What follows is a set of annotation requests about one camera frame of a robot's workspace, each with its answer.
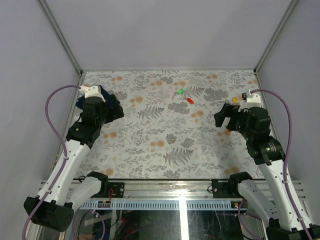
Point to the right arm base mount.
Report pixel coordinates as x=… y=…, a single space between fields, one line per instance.
x=219 y=189

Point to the red capped key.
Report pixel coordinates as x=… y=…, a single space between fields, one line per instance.
x=190 y=100

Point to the white slotted cable duct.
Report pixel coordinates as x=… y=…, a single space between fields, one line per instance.
x=211 y=204

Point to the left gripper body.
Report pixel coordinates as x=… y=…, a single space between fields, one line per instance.
x=110 y=115

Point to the aluminium front rail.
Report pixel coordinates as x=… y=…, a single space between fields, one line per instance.
x=192 y=189

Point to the dark blue folded cloth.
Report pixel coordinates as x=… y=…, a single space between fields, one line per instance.
x=106 y=95

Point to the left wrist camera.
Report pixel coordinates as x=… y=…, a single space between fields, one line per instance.
x=92 y=91

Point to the right corner frame post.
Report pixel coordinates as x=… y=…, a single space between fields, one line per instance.
x=288 y=12

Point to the floral tablecloth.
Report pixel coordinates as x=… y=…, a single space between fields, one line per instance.
x=161 y=137

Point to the yellow capped key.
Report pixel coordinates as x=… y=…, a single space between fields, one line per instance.
x=233 y=101

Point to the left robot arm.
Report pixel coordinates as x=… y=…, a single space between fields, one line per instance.
x=54 y=206

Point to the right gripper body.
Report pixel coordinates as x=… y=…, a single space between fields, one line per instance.
x=237 y=120

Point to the green capped key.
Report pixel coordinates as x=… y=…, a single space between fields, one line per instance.
x=179 y=92

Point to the left corner frame post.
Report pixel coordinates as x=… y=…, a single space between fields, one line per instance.
x=59 y=35

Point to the corner frame post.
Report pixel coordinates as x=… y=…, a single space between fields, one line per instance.
x=59 y=35
x=288 y=12

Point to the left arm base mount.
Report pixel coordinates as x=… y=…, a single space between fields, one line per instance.
x=112 y=190

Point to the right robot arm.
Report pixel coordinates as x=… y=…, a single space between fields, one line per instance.
x=283 y=217

